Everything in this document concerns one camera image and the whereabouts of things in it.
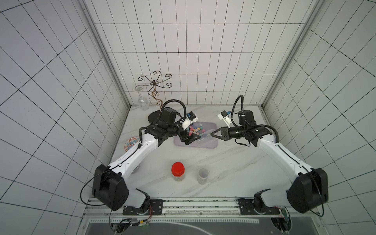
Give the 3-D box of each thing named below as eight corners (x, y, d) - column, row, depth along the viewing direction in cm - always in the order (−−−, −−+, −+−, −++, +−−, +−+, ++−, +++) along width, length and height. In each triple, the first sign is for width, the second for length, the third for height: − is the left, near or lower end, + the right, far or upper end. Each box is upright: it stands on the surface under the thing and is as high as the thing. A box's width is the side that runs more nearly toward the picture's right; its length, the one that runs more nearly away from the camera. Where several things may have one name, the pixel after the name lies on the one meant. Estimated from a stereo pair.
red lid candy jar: (172, 181, 82) (170, 174, 73) (173, 169, 87) (171, 161, 78) (184, 181, 82) (183, 174, 73) (184, 169, 87) (184, 161, 78)
